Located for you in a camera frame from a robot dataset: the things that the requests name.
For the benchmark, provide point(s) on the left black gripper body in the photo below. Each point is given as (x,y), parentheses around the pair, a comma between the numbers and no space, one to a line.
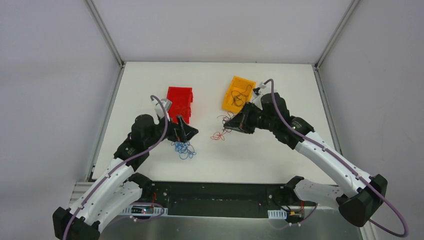
(178,130)

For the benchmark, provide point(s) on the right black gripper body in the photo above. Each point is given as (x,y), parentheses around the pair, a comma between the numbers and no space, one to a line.
(247,118)

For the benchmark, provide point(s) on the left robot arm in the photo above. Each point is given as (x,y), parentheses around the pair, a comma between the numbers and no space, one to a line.
(120,184)

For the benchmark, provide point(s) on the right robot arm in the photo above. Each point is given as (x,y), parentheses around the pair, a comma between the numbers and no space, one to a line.
(356,193)

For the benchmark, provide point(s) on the yellow plastic bin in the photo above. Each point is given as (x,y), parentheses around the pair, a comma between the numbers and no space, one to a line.
(238,93)

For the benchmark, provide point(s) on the white translucent plastic bin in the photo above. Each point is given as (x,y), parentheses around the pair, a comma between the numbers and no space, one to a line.
(257,100)

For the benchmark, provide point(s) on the red plastic bin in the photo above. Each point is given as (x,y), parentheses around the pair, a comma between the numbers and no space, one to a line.
(181,98)

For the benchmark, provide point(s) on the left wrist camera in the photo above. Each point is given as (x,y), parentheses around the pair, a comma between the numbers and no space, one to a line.
(162,108)

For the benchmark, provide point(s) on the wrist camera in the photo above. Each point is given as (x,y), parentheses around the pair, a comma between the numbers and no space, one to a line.
(262,89)
(162,108)

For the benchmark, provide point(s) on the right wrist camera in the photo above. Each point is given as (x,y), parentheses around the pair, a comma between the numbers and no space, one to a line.
(262,89)

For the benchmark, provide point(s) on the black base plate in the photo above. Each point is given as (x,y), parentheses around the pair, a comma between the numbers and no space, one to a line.
(212,199)

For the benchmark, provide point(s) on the right aluminium frame post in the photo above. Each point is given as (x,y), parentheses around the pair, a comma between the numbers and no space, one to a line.
(337,32)

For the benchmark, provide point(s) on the aluminium frame post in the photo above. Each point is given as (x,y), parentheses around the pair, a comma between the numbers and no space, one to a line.
(337,32)
(92,8)

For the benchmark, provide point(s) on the left white cable duct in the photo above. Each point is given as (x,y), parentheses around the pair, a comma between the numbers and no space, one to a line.
(140,210)

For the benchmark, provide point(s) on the white cable duct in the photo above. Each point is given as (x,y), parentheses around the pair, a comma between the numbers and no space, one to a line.
(140,210)
(277,214)

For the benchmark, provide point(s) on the right white cable duct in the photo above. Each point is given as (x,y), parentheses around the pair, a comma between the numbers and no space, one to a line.
(277,214)

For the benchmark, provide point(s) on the left aluminium frame post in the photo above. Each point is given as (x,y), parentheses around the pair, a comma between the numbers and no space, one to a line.
(92,8)

